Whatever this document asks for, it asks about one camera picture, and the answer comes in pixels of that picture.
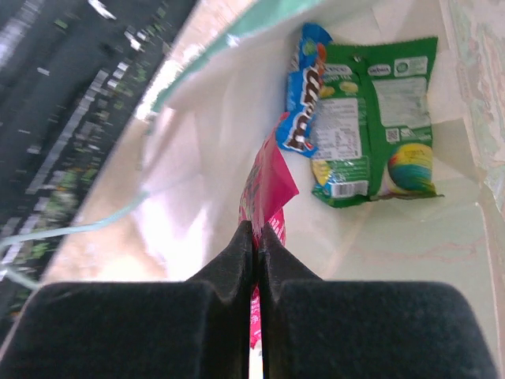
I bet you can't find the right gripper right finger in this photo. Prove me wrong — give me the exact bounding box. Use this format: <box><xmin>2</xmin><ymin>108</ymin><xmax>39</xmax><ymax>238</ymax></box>
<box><xmin>258</xmin><ymin>227</ymin><xmax>498</xmax><ymax>378</ymax></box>

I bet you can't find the blue small snack packet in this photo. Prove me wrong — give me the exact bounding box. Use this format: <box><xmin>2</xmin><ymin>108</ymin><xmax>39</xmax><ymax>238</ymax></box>
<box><xmin>275</xmin><ymin>23</ymin><xmax>332</xmax><ymax>158</ymax></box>

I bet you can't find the green patterned paper bag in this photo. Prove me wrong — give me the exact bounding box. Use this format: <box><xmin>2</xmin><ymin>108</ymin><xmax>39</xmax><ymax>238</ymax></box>
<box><xmin>43</xmin><ymin>1</ymin><xmax>504</xmax><ymax>359</ymax></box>

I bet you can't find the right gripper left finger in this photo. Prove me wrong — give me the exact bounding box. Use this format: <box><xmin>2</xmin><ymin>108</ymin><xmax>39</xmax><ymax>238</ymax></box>
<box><xmin>1</xmin><ymin>221</ymin><xmax>253</xmax><ymax>378</ymax></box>

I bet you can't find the red snack packet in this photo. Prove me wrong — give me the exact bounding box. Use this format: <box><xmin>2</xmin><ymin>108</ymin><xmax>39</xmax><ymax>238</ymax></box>
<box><xmin>232</xmin><ymin>136</ymin><xmax>311</xmax><ymax>355</ymax></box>

